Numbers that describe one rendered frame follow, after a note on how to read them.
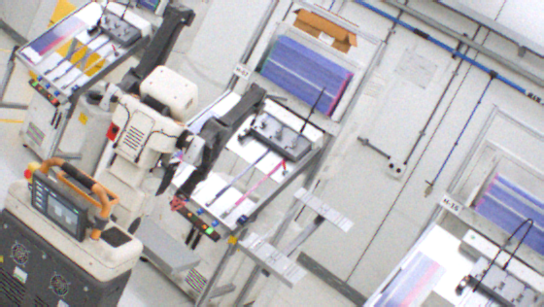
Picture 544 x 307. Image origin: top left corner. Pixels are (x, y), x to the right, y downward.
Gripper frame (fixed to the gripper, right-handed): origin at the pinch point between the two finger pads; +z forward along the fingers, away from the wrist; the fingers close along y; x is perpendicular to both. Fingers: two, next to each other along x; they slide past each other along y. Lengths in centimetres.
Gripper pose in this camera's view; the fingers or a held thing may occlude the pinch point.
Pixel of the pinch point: (174, 206)
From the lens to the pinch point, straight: 274.1
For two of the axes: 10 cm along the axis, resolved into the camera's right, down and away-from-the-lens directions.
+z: -6.1, 7.8, 1.5
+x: 7.9, 5.9, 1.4
